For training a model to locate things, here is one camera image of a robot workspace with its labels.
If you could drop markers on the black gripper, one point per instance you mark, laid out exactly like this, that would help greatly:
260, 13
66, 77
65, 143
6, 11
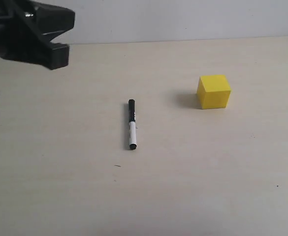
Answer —
27, 28

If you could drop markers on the black and white marker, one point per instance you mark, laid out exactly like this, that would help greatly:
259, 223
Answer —
132, 125

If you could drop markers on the yellow foam cube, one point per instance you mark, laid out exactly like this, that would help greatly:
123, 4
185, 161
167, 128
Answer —
213, 91

